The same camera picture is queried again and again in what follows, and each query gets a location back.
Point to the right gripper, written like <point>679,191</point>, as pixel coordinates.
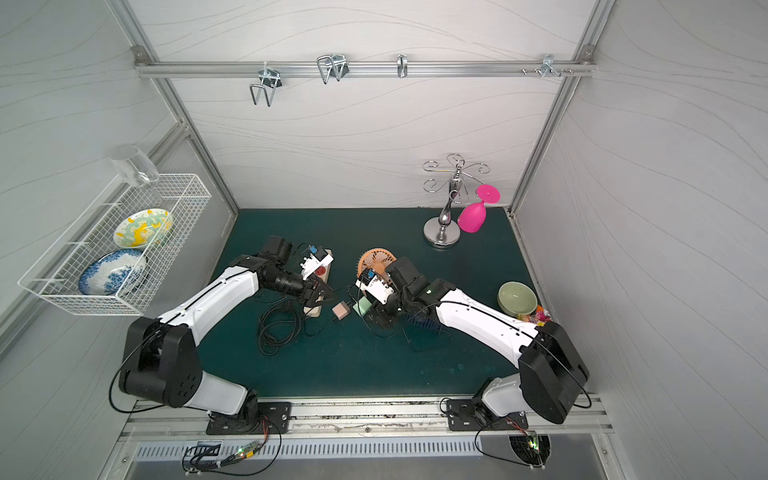
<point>377,309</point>

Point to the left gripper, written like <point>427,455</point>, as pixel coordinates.
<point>314,290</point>

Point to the green usb charger plug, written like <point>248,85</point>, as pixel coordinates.
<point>361,307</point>

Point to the pink usb charger plug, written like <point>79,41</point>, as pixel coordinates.
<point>341,310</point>

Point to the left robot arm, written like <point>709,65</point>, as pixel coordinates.
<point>161,360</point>

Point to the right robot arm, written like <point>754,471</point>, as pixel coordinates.
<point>550,374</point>

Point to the white red power strip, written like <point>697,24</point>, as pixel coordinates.
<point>316,292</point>

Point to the dark blue desk fan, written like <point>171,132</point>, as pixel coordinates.
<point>421,333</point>

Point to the orange desk fan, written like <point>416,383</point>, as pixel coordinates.
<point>377,259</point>

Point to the green dark table mat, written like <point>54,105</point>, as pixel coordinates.
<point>346,357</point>

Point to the silver glass holder stand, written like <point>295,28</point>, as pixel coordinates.
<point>442,231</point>

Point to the pink plastic wine glass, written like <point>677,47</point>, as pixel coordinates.
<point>474,215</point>

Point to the green ceramic bowl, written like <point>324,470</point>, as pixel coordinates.
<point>515,298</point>

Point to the colourful candy bag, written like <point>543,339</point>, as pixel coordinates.
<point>539,316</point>

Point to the yellow green patterned bowl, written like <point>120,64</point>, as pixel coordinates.
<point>145,228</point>

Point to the blue white patterned bowl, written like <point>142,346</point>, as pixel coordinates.
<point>119,271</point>

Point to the base wiring with board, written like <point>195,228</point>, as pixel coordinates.
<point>231,453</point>

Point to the metal double hook left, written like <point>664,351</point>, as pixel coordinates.
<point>269,80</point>

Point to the metal double hook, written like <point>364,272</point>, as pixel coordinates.
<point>332,66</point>
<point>269,80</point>

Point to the clear glass cup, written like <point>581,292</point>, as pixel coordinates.
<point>134,166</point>

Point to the metal double hook middle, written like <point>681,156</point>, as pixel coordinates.
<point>332,66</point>

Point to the small metal hook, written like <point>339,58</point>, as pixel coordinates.
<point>402,66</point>

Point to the metal hook right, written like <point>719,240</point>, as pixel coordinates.
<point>547,69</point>

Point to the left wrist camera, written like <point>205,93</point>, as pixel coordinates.
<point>316,257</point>

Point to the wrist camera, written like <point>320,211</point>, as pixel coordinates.
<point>316,257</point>
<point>372,284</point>

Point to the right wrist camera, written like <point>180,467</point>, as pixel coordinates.
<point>372,284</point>

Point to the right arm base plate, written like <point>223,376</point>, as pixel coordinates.
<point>464,415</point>

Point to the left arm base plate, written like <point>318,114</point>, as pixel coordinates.
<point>254,418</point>

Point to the white wire basket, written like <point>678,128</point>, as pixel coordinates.
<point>54,277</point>

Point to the aluminium top rail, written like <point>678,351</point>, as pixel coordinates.
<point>357,69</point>

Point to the aluminium rail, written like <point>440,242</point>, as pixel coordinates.
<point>357,69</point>
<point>355,417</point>

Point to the aluminium front rail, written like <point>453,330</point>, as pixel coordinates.
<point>355,417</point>

